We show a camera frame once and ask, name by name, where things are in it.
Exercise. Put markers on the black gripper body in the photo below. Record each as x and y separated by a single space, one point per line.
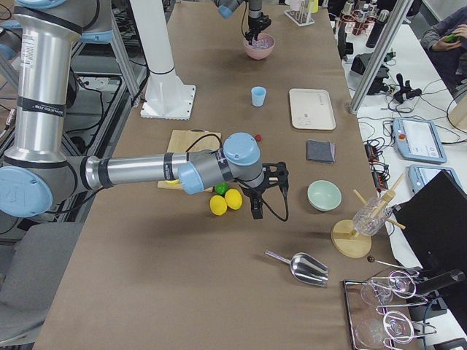
255 19
252 192

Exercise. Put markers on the pink bowl of ice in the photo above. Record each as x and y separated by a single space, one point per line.
261 48

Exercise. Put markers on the light blue plastic cup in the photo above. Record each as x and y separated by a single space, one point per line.
258 96

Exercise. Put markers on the steel ice scoop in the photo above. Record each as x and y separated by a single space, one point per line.
305 268

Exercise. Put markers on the wooden cup stand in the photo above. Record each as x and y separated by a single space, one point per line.
348 241

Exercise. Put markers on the yellow lemon upper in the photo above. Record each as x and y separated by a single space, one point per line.
233 199

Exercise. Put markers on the yellow lemon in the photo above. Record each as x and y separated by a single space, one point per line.
233 199
218 205

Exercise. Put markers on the yellow lemon lower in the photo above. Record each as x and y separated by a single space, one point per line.
218 205

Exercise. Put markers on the green lime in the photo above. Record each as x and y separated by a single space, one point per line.
221 189

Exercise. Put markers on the grey folded cloth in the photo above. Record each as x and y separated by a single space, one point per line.
320 151

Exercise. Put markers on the mint green bowl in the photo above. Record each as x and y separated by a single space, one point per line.
324 195

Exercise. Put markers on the cream rabbit serving tray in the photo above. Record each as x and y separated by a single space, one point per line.
311 109

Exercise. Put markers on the bamboo cutting board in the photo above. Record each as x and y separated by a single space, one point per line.
193 140

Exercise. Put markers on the glass mug on stand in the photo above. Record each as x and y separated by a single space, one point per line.
371 217

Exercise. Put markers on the teach pendant near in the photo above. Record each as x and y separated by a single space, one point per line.
420 175

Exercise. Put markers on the teach pendant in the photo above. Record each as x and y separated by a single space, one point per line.
418 140
420 175

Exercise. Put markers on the teach pendant far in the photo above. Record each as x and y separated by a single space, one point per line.
418 140

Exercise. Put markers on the black tray with glasses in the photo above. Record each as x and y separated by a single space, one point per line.
400 308

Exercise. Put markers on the white wire cup rack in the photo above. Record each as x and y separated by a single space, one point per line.
301 11

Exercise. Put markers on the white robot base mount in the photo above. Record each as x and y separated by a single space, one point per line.
166 96

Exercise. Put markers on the aluminium frame post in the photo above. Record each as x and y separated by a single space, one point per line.
386 39

